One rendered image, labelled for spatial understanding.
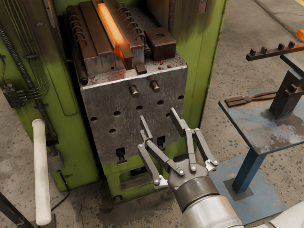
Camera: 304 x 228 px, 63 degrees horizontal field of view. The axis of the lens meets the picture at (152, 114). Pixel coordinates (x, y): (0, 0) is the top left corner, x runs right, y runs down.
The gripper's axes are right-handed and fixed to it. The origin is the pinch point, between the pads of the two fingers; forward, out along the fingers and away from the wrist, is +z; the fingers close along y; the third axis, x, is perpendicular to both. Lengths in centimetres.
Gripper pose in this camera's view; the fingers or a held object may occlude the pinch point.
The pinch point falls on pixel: (160, 124)
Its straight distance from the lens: 56.9
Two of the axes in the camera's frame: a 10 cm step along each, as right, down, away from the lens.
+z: -3.3, -6.8, 6.5
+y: 9.4, -2.4, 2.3
